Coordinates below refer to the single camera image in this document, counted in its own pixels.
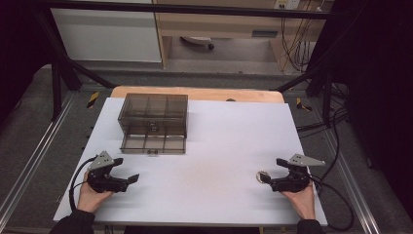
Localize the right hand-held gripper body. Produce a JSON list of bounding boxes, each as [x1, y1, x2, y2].
[[270, 153, 326, 193]]

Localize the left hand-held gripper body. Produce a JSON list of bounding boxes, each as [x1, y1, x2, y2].
[[86, 150, 130, 194]]

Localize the small metal ring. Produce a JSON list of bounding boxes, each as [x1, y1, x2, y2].
[[255, 170, 271, 185]]

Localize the smoky transparent drawer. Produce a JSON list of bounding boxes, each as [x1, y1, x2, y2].
[[119, 132, 187, 155]]

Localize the person's left hand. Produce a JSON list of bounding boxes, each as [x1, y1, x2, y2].
[[77, 172, 115, 215]]

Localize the person's right hand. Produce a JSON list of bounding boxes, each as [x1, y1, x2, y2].
[[281, 181, 317, 221]]

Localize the white table board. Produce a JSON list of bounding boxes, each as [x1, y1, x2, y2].
[[53, 97, 328, 227]]

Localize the yellow black tape marker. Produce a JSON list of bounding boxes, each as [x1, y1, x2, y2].
[[86, 91, 100, 109], [295, 97, 314, 112]]

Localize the smoky transparent organizer box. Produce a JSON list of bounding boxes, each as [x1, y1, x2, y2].
[[117, 93, 190, 139]]

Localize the wooden table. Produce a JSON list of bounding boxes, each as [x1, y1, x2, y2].
[[110, 85, 286, 104]]

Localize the white cabinet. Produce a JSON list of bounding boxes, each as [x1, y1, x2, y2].
[[50, 7, 163, 63]]

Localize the chair base with caster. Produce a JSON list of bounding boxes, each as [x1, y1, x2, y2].
[[179, 35, 215, 52]]

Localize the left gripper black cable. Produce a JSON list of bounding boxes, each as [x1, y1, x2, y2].
[[68, 155, 99, 213]]

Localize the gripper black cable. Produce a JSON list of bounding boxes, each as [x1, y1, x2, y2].
[[68, 155, 99, 213], [310, 176, 356, 232]]

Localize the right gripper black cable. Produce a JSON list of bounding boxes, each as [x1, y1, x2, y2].
[[310, 176, 356, 232]]

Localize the black floor cables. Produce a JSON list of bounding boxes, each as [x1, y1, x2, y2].
[[295, 82, 350, 139]]

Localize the aluminium floor rail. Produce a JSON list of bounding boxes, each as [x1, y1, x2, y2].
[[322, 128, 382, 234], [0, 93, 76, 222]]

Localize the hanging yellow and black cables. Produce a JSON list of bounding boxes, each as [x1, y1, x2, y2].
[[280, 9, 315, 74]]

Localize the white wall socket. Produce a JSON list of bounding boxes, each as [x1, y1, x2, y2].
[[274, 0, 301, 11]]

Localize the black metal frame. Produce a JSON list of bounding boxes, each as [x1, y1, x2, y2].
[[33, 0, 350, 122]]

